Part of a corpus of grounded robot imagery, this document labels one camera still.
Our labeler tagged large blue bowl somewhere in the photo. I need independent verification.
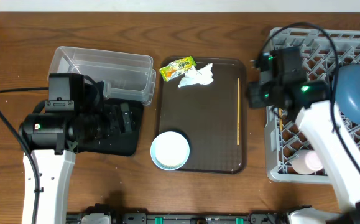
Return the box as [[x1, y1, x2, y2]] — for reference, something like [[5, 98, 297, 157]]
[[335, 64, 360, 124]]

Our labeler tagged light blue rice bowl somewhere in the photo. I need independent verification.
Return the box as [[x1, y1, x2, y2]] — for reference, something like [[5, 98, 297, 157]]
[[150, 131, 190, 171]]

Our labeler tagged yellow green snack wrapper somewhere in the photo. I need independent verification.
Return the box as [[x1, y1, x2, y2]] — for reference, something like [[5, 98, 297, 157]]
[[159, 56, 196, 82]]

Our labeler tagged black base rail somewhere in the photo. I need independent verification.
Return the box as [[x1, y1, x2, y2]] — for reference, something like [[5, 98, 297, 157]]
[[65, 203, 288, 224]]

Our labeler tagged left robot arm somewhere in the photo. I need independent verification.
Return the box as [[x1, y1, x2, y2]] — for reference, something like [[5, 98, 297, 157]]
[[19, 73, 143, 223]]

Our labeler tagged white tissue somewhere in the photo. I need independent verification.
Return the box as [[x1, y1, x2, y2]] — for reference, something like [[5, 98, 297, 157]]
[[178, 63, 214, 88]]

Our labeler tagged grey dishwasher rack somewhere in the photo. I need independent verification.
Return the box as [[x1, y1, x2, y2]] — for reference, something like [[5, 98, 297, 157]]
[[264, 28, 360, 184]]

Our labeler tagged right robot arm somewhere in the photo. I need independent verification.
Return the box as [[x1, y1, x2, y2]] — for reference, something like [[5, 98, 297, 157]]
[[247, 80, 360, 223]]

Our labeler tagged pink cup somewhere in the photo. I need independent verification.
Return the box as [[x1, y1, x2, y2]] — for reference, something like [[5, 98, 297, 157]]
[[291, 150, 323, 175]]

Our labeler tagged brown serving tray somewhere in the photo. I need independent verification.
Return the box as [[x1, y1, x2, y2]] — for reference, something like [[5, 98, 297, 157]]
[[156, 57, 247, 174]]

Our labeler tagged black plastic tray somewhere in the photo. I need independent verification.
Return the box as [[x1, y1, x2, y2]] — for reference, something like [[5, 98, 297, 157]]
[[78, 98, 144, 156]]

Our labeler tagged clear plastic bin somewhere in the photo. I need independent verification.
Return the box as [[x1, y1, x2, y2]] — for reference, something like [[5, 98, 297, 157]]
[[49, 46, 157, 106]]

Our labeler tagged wooden chopstick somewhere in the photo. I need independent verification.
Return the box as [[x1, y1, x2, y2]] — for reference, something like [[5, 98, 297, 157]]
[[278, 108, 283, 132], [236, 78, 241, 146]]

